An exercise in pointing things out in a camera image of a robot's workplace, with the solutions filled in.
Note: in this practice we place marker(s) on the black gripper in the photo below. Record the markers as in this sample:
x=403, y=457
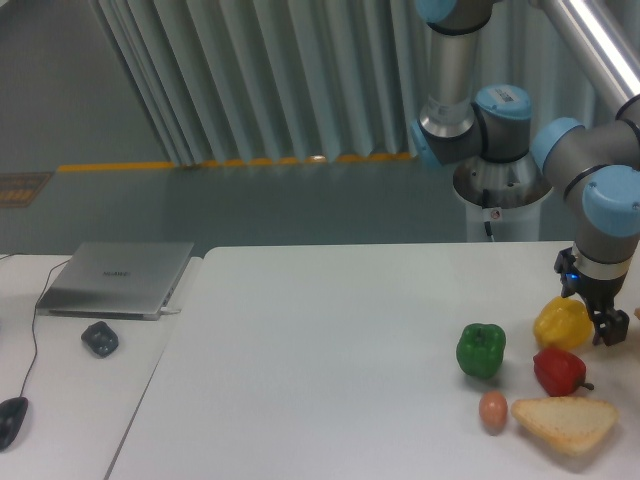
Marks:
x=597, y=284

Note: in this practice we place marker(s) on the yellow bell pepper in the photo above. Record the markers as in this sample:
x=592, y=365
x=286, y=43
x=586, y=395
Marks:
x=563, y=323

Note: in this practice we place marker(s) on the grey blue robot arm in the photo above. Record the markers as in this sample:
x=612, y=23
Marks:
x=596, y=170

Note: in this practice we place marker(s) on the red bell pepper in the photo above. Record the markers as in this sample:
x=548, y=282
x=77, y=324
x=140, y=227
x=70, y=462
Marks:
x=560, y=372

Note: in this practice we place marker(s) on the green bell pepper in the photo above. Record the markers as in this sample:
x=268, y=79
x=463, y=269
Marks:
x=480, y=350

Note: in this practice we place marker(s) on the slice of toasted bread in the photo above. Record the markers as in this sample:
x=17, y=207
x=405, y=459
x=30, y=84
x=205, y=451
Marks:
x=570, y=425

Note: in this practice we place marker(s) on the brown egg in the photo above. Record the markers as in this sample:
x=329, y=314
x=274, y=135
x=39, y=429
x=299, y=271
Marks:
x=493, y=410

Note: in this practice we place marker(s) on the white usb plug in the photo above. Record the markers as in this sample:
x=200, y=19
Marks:
x=167, y=311

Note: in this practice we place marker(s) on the white pleated curtain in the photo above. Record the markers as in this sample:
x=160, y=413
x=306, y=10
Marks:
x=252, y=81

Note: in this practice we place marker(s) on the silver closed laptop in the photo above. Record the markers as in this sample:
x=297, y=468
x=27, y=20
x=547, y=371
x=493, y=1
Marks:
x=117, y=280

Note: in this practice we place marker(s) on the small black plastic tray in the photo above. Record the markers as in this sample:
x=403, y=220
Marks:
x=100, y=339

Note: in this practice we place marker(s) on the black computer mouse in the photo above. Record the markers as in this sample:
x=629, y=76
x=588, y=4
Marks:
x=12, y=414

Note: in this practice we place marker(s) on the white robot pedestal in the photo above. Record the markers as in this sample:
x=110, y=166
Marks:
x=502, y=202

